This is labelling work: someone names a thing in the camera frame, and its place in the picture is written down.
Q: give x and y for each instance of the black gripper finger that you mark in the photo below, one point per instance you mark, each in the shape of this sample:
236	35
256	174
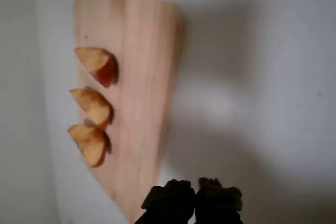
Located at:
218	205
168	205

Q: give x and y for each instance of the apple slice with red skin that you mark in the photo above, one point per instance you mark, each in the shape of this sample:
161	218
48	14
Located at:
89	142
92	60
94	106

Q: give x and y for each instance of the light wooden cutting board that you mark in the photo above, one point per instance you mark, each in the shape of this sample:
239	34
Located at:
147	77

